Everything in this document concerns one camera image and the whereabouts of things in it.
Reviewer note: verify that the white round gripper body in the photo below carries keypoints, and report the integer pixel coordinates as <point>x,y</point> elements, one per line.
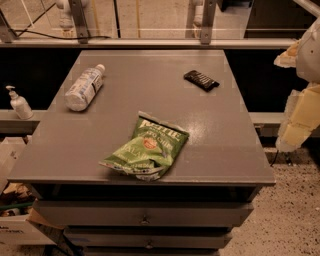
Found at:
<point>309,57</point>

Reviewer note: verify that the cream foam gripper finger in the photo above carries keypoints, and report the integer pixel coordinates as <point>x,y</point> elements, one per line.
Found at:
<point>301,118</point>
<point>287,59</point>

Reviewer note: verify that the black rxbar chocolate bar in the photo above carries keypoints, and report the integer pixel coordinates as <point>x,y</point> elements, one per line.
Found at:
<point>200,80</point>

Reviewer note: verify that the clear plastic water bottle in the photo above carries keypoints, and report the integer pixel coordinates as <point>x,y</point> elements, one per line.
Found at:
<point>85,88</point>

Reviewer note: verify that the white pump dispenser bottle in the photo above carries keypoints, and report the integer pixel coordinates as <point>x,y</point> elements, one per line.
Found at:
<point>19,104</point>

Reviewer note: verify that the grey drawer cabinet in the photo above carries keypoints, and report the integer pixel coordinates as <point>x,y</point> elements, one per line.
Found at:
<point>193,208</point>

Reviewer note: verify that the green kettle chips bag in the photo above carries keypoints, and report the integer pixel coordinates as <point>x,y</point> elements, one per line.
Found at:
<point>152,150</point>

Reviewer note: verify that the white cardboard box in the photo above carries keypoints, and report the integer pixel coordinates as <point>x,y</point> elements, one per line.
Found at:
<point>15,228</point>

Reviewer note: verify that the metal railing frame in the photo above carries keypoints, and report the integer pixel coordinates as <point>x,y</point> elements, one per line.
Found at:
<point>145,23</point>

